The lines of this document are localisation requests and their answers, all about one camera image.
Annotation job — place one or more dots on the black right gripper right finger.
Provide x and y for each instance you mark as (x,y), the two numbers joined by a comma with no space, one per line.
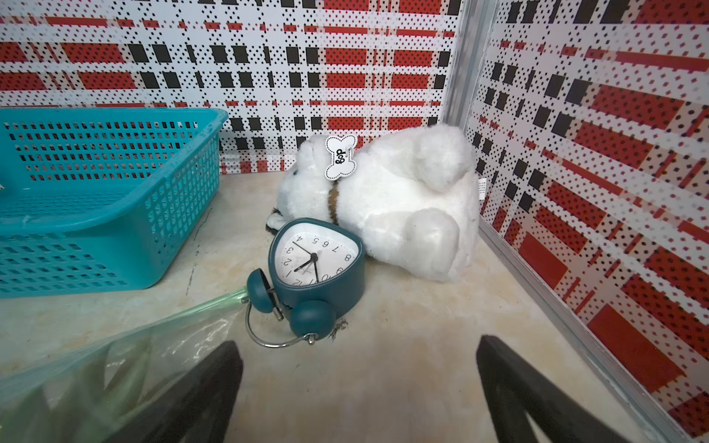
(517,394)

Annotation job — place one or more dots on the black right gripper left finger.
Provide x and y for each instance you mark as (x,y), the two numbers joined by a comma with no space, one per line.
(197,408)

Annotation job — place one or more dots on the clear zip-top bag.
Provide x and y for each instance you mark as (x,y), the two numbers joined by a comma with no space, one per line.
(175,380)

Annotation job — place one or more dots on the green-yellow pineapple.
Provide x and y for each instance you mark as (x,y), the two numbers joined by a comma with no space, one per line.
(86,400)

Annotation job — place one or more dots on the teal twin-bell alarm clock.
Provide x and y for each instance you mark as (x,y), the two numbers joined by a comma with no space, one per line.
(316,274)

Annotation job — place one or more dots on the white plush dog toy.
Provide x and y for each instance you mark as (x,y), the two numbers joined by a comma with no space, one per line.
(413,198)

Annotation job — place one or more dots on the teal plastic basket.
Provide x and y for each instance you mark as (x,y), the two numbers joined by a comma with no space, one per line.
(101,199)

